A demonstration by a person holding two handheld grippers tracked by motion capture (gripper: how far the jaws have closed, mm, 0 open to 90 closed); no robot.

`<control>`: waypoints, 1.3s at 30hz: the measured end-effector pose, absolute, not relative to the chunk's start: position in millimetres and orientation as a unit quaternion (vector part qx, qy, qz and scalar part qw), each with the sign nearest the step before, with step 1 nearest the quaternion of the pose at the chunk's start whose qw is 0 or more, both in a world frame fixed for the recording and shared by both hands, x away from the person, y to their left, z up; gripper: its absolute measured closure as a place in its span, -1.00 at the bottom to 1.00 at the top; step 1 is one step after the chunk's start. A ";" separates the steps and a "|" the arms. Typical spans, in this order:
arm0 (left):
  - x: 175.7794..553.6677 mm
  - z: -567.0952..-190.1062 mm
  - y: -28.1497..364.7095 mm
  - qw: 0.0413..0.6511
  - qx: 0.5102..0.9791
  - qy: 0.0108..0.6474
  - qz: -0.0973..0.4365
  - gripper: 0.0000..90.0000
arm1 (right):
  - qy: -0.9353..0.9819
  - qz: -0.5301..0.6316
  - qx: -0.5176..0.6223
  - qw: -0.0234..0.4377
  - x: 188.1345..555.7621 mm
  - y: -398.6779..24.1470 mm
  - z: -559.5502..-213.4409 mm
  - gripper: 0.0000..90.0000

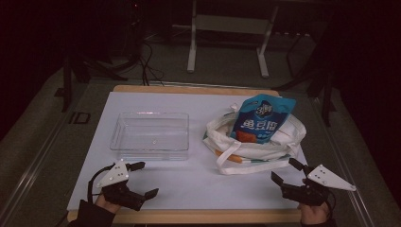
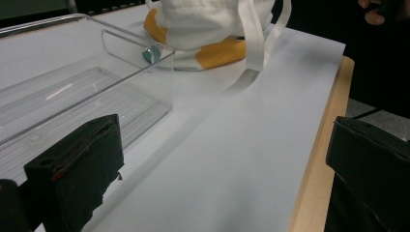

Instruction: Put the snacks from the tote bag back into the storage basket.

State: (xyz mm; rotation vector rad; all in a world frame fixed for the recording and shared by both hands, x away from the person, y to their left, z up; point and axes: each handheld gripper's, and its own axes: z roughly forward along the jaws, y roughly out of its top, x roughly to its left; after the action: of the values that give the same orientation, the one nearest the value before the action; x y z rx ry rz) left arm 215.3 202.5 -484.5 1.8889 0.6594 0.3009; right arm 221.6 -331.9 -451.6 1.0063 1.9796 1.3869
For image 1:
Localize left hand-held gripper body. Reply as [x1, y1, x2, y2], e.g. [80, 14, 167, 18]
[96, 159, 149, 212]

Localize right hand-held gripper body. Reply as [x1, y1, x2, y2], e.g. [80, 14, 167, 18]
[280, 164, 357, 207]

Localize white canvas tote bag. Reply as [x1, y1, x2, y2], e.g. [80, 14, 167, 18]
[201, 103, 307, 176]

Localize clear plastic container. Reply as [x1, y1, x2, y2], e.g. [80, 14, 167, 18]
[109, 111, 190, 162]

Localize blue snack packet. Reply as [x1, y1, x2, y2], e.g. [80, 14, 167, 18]
[229, 93, 297, 146]

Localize person's left hand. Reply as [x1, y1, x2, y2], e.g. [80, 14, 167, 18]
[94, 193, 122, 216]

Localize person's right hand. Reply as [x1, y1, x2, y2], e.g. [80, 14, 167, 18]
[297, 201, 331, 226]

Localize white table mat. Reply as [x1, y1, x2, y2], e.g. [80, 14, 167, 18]
[66, 91, 309, 212]

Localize black metal stand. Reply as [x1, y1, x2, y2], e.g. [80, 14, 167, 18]
[54, 46, 130, 114]
[271, 29, 338, 128]

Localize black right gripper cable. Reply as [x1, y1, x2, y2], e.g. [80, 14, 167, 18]
[326, 190, 338, 220]

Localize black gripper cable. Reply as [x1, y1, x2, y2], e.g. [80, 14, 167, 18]
[326, 190, 338, 220]
[87, 163, 116, 204]

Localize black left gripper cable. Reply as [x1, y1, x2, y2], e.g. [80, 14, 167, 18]
[87, 163, 116, 204]

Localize black floor bracket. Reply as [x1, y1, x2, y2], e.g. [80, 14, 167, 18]
[68, 111, 92, 125]

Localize black floor cables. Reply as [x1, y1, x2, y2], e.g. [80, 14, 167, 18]
[137, 39, 166, 87]

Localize white metal desk frame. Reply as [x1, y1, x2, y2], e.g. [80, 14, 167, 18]
[186, 0, 281, 79]

